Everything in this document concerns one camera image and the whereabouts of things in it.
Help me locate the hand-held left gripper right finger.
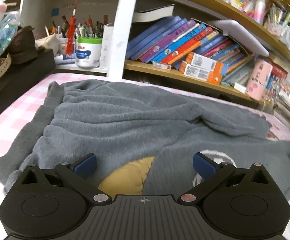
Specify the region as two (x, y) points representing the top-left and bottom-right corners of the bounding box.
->
(177, 152), (270, 204)

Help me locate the white desk organizer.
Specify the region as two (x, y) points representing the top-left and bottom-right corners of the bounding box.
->
(262, 5), (290, 57)

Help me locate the white flat tablet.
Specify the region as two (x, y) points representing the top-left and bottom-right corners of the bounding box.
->
(213, 19), (270, 57)

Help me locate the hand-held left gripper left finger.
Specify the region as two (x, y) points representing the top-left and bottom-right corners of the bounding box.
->
(20, 153), (112, 206)

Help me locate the iridescent plastic bag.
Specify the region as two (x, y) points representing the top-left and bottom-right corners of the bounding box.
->
(0, 12), (22, 65)

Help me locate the white wooden bookshelf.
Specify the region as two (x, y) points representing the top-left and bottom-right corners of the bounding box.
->
(0, 0), (290, 115)

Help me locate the grey sweatshirt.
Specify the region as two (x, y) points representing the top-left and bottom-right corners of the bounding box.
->
(0, 79), (290, 205)

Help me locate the black box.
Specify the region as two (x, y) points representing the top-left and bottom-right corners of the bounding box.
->
(0, 49), (56, 128)

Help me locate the white green-lid canister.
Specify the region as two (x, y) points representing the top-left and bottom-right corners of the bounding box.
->
(75, 37), (103, 68)

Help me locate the thick white-paged book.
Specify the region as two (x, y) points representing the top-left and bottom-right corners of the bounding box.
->
(132, 4), (174, 23)

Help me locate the pink cylindrical tin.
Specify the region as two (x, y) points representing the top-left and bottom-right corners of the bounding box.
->
(246, 57), (274, 101)

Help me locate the small red white box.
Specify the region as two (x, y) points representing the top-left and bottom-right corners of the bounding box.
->
(153, 62), (172, 70)

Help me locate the red tassel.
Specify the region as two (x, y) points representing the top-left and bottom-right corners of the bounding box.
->
(65, 0), (82, 55)

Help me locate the pink checked table mat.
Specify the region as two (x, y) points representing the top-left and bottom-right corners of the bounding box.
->
(0, 72), (290, 240)

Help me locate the row of leaning colourful books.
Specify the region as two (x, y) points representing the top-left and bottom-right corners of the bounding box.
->
(125, 15), (255, 87)

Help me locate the bunch of pens and pencils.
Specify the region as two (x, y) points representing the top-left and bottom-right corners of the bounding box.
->
(45, 15), (104, 40)

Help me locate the cream cloth pouch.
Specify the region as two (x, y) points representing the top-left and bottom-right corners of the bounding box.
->
(35, 34), (62, 57)

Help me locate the stack of newspapers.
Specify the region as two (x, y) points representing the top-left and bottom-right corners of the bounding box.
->
(275, 90), (290, 138)

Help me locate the white tall carton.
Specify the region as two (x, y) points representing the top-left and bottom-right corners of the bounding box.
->
(99, 24), (114, 68)

